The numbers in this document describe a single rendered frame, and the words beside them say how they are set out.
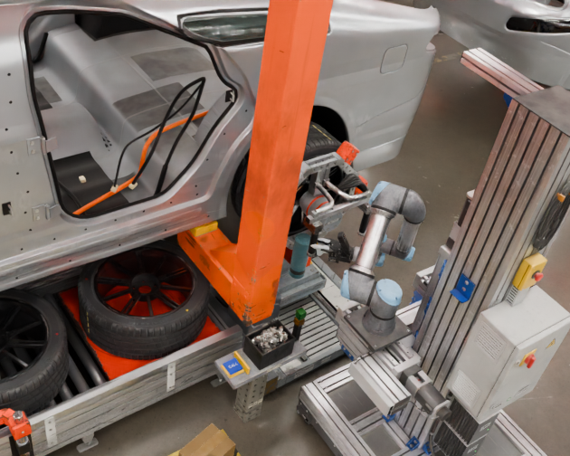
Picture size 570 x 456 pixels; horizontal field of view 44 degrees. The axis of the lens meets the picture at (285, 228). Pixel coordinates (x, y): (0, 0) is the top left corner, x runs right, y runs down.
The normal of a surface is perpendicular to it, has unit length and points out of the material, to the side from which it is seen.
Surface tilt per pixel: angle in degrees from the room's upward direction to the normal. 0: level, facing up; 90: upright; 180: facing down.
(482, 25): 89
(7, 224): 91
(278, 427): 0
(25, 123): 80
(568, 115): 0
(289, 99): 90
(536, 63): 103
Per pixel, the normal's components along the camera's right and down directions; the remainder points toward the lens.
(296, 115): 0.58, 0.59
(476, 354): -0.82, 0.28
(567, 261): 0.14, -0.75
